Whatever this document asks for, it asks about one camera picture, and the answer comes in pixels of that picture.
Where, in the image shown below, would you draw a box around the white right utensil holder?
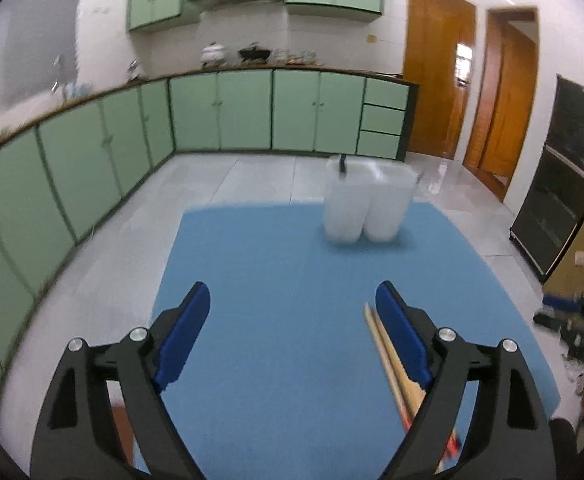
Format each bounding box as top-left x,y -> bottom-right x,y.
363,162 -> 421,243

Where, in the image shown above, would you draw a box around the wooden door right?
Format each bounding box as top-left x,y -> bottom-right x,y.
463,6 -> 540,200

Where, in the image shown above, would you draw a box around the white left utensil holder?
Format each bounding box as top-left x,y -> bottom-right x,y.
323,155 -> 373,244

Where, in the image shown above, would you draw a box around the black glass cabinet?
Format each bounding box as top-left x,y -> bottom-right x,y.
508,75 -> 584,283

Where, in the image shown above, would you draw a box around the black wok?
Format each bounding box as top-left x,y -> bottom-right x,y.
239,44 -> 271,64

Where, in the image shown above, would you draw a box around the green lower kitchen cabinets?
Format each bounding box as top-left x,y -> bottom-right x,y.
0,66 -> 419,389

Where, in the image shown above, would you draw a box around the blue table mat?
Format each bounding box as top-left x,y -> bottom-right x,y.
154,203 -> 560,479

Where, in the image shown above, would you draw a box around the sink faucet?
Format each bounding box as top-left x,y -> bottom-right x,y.
51,54 -> 68,104

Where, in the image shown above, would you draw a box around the wooden chopstick red end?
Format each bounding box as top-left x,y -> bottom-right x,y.
363,301 -> 461,461

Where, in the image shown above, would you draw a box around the glass jars on counter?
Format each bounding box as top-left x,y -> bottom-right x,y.
272,48 -> 317,66

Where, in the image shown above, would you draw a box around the white utensil holder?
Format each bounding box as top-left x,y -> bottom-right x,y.
323,155 -> 373,244
363,162 -> 421,243

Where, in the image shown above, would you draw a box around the wooden door left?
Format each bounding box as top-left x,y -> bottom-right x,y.
403,0 -> 476,159

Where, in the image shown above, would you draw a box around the black utensil in holder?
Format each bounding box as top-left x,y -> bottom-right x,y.
339,154 -> 347,180

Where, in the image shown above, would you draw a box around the wooden door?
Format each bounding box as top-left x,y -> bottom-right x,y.
403,0 -> 476,159
463,6 -> 540,200

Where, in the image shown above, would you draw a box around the kettle on counter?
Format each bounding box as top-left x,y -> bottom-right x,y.
127,60 -> 140,82

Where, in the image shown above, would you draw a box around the white pot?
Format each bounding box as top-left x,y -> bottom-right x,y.
201,42 -> 227,68

